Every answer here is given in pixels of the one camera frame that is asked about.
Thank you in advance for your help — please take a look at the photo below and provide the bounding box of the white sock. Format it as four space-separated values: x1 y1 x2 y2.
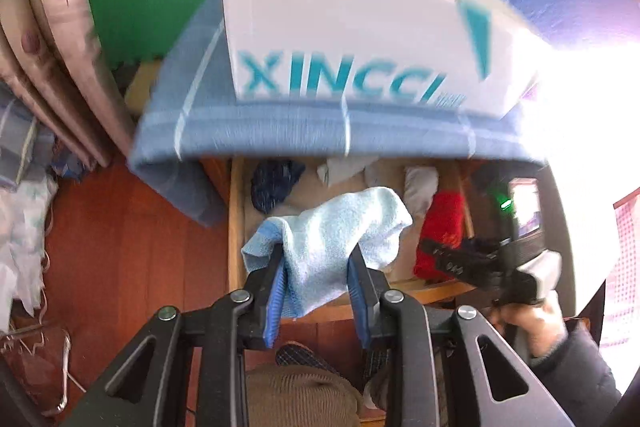
404 166 440 218

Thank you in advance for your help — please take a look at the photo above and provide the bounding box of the person's right hand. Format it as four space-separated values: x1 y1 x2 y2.
487 292 568 358

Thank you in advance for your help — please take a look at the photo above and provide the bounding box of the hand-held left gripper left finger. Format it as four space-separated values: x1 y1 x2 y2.
65 244 288 427

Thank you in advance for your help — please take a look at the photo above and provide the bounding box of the light blue sock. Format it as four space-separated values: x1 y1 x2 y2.
241 187 413 320

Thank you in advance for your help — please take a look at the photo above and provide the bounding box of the white shoe box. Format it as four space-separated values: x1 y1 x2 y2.
220 0 543 118

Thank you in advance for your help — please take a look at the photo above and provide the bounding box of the blue checked cloth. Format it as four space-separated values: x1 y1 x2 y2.
127 0 551 228

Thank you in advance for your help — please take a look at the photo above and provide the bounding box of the dark navy sock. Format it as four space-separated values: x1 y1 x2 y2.
250 159 307 214

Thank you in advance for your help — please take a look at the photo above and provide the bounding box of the beige leaf print curtain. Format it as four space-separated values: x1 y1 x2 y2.
0 0 136 168

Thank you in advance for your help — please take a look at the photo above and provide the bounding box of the blue patterned cloth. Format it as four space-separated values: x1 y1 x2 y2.
47 142 96 180

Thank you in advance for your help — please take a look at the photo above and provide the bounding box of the wooden drawer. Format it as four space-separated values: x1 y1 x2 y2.
227 157 478 320

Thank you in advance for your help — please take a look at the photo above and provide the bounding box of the metal wire rack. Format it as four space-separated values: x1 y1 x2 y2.
0 327 88 413

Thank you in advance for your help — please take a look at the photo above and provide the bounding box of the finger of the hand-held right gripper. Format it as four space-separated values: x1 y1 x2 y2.
437 259 501 290
419 239 501 260

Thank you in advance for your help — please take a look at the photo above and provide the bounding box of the grey plaid cloth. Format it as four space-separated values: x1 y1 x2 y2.
0 92 56 188

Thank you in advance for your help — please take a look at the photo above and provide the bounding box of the red sock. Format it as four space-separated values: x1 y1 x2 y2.
412 189 468 283

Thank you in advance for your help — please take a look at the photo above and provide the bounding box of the wooden nightstand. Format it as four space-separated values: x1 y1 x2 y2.
200 157 233 218

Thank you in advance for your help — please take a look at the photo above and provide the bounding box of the dark plaid slipper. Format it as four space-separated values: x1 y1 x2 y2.
362 347 396 410
275 342 331 370

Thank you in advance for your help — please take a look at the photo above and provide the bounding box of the white floral sheet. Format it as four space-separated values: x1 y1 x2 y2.
0 177 61 333

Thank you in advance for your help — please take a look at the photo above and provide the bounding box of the person's right forearm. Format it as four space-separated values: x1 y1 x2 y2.
530 327 623 427

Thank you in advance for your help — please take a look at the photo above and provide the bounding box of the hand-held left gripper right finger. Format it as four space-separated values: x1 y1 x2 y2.
347 247 573 427

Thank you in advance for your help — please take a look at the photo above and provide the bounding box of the pale underwear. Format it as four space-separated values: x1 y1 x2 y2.
316 156 381 185

